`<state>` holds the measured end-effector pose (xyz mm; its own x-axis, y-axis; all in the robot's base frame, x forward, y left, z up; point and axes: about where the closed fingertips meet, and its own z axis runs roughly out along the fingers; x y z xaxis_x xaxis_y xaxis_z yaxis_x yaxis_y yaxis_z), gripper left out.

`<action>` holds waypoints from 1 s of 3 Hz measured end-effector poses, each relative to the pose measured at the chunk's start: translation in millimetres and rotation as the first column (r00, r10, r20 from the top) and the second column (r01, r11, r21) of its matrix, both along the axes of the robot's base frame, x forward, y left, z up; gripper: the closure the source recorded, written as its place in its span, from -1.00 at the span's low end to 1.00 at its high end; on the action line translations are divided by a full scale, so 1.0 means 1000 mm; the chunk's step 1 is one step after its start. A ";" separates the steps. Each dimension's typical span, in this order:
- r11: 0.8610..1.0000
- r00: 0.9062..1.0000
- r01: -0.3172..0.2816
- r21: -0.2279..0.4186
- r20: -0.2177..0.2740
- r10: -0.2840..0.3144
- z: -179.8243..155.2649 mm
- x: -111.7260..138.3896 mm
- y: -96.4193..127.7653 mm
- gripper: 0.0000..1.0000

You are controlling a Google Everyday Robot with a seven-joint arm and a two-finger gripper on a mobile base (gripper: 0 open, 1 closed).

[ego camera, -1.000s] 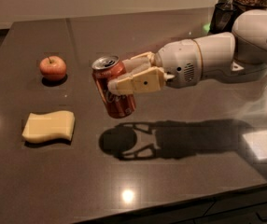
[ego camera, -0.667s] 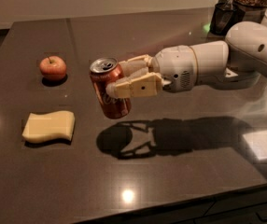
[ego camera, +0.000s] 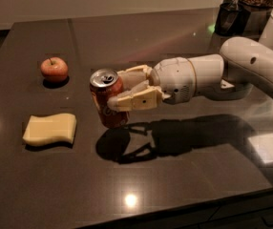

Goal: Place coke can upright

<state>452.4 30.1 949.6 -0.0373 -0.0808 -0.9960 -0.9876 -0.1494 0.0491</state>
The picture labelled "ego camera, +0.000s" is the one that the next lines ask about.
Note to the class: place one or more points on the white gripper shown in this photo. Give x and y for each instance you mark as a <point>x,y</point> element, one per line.
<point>173,77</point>

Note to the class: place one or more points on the red coke can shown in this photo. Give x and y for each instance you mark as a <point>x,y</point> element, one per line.
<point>104,84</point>

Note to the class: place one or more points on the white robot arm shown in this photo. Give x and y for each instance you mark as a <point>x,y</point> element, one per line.
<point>241,64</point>

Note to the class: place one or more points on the red apple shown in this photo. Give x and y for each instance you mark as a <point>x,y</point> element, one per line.
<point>54,70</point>

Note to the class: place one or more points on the yellow sponge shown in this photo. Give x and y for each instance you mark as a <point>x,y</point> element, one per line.
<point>46,130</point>

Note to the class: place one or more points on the black container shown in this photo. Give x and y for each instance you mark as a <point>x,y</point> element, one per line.
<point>231,19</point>

